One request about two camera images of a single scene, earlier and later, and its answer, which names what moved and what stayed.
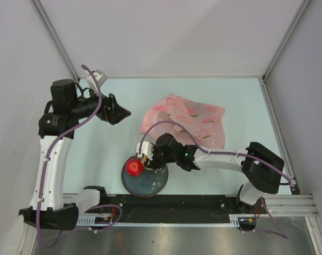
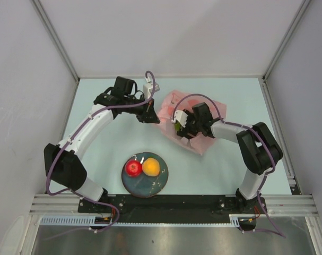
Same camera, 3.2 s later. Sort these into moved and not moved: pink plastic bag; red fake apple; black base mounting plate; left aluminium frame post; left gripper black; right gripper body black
Moved: pink plastic bag; left gripper black; right gripper body black
Not moved: left aluminium frame post; red fake apple; black base mounting plate
